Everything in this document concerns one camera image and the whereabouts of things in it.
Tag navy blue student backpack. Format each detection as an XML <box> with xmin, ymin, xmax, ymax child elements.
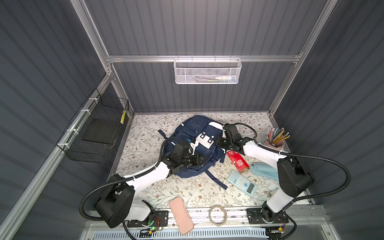
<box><xmin>159</xmin><ymin>115</ymin><xmax>228</xmax><ymax>190</ymax></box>

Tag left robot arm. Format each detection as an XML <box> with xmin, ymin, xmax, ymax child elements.
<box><xmin>95</xmin><ymin>139</ymin><xmax>208</xmax><ymax>228</ymax></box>

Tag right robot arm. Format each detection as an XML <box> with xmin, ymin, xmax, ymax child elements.
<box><xmin>217</xmin><ymin>124</ymin><xmax>315</xmax><ymax>217</ymax></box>

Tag red card box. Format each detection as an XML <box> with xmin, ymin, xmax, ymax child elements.
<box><xmin>227</xmin><ymin>151</ymin><xmax>250</xmax><ymax>173</ymax></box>

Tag light blue pouch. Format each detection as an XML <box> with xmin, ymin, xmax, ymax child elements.
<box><xmin>250</xmin><ymin>162</ymin><xmax>279</xmax><ymax>181</ymax></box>

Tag bundle of coloured pencils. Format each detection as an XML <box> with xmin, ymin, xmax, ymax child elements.
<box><xmin>267</xmin><ymin>128</ymin><xmax>291</xmax><ymax>144</ymax></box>

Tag light blue calculator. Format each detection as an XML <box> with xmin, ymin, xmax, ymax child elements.
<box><xmin>227</xmin><ymin>170</ymin><xmax>258</xmax><ymax>197</ymax></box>

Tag pink pencil cup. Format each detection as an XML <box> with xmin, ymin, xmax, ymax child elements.
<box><xmin>264</xmin><ymin>139</ymin><xmax>285</xmax><ymax>151</ymax></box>

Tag pens in white basket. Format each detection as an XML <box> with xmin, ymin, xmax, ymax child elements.
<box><xmin>193</xmin><ymin>75</ymin><xmax>237</xmax><ymax>83</ymax></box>

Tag roll of clear tape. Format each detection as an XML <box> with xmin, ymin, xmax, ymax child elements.
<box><xmin>208</xmin><ymin>205</ymin><xmax>228</xmax><ymax>227</ymax></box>

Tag pink pencil case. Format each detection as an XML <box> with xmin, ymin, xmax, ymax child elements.
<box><xmin>170</xmin><ymin>197</ymin><xmax>194</xmax><ymax>235</ymax></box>

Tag yellow tag on basket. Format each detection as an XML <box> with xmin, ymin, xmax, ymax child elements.
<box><xmin>120</xmin><ymin>110</ymin><xmax>126</xmax><ymax>125</ymax></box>

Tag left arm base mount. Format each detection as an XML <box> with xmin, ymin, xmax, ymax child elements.
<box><xmin>126</xmin><ymin>211</ymin><xmax>170</xmax><ymax>228</ymax></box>

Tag white wire mesh basket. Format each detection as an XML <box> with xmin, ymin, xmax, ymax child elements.
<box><xmin>173</xmin><ymin>58</ymin><xmax>242</xmax><ymax>85</ymax></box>

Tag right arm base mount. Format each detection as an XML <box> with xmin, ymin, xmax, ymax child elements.
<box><xmin>246</xmin><ymin>208</ymin><xmax>290</xmax><ymax>225</ymax></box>

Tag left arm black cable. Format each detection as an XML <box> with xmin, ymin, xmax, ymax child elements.
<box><xmin>78</xmin><ymin>137</ymin><xmax>184</xmax><ymax>240</ymax></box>

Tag black wire basket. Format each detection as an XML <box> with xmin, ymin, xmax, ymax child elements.
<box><xmin>57</xmin><ymin>90</ymin><xmax>130</xmax><ymax>164</ymax></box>

